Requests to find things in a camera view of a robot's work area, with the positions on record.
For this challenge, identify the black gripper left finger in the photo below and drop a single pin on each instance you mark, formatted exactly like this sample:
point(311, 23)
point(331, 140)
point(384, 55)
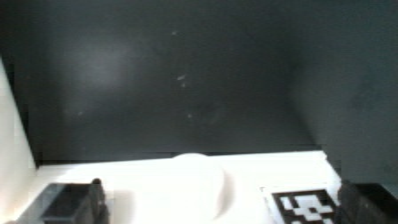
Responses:
point(68, 204)

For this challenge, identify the white drawer cabinet box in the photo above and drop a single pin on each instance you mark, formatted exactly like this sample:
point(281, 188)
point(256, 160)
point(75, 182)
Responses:
point(16, 164)

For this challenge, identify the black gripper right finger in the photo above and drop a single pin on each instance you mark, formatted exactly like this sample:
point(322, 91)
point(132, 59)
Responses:
point(368, 204)

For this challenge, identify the white front drawer tray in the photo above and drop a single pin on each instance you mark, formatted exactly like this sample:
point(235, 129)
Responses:
point(265, 188)

